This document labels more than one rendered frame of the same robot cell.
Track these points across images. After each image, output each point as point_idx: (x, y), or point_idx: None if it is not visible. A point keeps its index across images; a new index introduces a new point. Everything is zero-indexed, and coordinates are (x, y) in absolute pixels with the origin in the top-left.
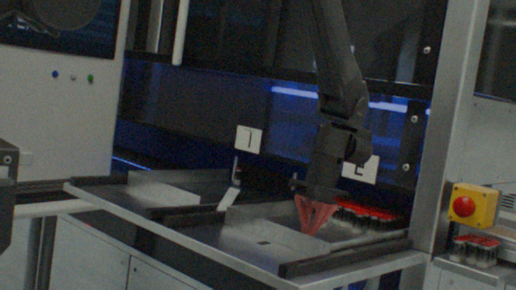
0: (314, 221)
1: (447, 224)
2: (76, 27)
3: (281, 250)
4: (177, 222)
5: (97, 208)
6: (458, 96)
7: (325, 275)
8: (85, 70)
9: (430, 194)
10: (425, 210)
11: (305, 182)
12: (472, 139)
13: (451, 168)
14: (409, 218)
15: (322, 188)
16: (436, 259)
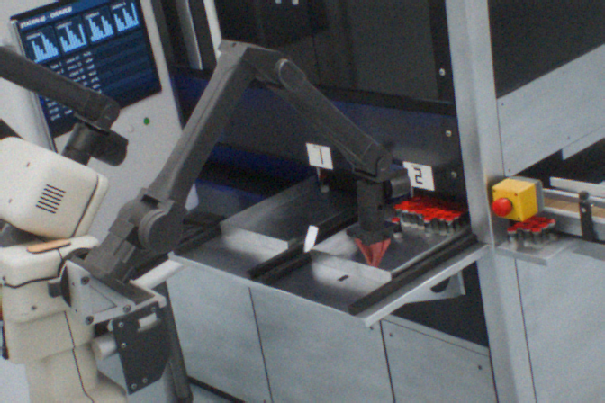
0: (374, 256)
1: None
2: (175, 246)
3: (356, 282)
4: (273, 279)
5: None
6: (475, 112)
7: (386, 301)
8: (139, 117)
9: (478, 196)
10: (478, 210)
11: (356, 232)
12: (510, 132)
13: (491, 170)
14: None
15: (370, 235)
16: (498, 249)
